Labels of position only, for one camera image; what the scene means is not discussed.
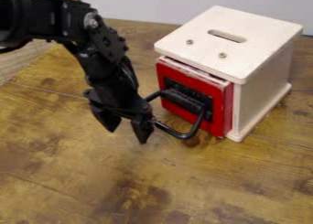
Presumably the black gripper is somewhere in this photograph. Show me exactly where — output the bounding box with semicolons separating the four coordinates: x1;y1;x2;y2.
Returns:
64;16;155;144

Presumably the black metal drawer handle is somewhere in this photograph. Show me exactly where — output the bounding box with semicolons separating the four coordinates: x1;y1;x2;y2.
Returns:
144;76;215;141

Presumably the red wooden drawer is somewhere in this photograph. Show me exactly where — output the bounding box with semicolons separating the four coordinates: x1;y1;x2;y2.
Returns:
155;56;234;137

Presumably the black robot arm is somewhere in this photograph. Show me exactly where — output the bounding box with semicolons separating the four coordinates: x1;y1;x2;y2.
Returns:
0;0;154;144

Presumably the white wooden drawer cabinet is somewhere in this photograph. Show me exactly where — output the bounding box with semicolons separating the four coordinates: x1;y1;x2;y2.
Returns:
154;5;303;142

